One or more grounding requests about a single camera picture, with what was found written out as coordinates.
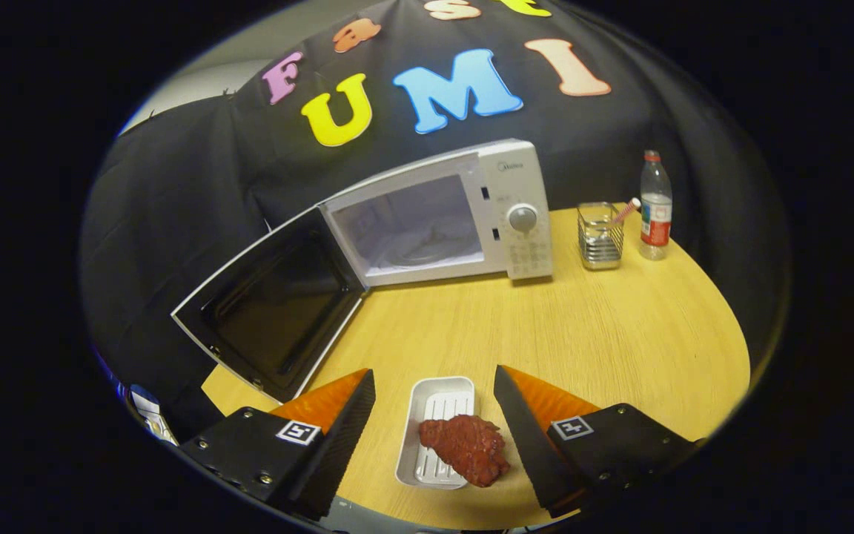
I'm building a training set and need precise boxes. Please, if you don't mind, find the white plastic tray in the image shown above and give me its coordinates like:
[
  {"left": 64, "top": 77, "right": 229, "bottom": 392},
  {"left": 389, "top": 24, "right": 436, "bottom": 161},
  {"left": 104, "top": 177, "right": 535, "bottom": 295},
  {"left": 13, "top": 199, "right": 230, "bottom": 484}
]
[{"left": 395, "top": 376, "right": 476, "bottom": 490}]

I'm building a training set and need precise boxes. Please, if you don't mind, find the white toaster oven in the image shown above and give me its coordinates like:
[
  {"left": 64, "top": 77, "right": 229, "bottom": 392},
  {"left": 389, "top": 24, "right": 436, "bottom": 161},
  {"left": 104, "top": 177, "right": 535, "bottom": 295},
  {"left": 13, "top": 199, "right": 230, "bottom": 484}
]
[{"left": 171, "top": 139, "right": 554, "bottom": 403}]

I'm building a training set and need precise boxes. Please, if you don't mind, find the red meat piece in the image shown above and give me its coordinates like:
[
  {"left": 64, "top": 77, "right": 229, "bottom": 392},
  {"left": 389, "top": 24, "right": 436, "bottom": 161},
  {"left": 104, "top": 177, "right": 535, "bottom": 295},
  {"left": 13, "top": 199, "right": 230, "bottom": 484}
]
[{"left": 418, "top": 415, "right": 511, "bottom": 488}]

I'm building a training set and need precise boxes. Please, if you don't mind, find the clear plastic bottle red label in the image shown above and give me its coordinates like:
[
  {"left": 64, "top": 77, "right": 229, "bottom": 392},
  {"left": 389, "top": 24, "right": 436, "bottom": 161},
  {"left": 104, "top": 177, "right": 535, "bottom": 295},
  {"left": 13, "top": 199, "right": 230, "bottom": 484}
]
[{"left": 639, "top": 150, "right": 673, "bottom": 261}]

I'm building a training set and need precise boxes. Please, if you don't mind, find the metal wire basket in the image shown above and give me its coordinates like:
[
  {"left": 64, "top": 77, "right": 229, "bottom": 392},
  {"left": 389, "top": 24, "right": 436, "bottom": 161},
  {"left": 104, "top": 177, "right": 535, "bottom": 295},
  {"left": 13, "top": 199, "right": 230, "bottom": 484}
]
[{"left": 577, "top": 202, "right": 626, "bottom": 271}]

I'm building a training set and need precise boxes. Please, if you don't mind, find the red striped straw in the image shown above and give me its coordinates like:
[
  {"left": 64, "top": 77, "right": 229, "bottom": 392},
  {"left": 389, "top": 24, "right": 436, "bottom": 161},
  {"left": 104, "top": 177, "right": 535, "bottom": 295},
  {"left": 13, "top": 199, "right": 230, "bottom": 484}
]
[{"left": 609, "top": 197, "right": 642, "bottom": 225}]

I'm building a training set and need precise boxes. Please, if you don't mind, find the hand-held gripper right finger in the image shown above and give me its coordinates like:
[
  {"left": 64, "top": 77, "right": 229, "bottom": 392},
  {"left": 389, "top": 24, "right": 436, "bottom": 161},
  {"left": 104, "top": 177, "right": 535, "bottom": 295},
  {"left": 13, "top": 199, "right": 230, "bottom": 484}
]
[{"left": 493, "top": 364, "right": 704, "bottom": 518}]

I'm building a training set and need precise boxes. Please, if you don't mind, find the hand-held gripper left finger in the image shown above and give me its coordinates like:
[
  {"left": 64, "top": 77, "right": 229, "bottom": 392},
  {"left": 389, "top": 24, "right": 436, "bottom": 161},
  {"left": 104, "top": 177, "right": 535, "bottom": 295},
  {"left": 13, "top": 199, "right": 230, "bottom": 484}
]
[{"left": 179, "top": 369, "right": 377, "bottom": 521}]

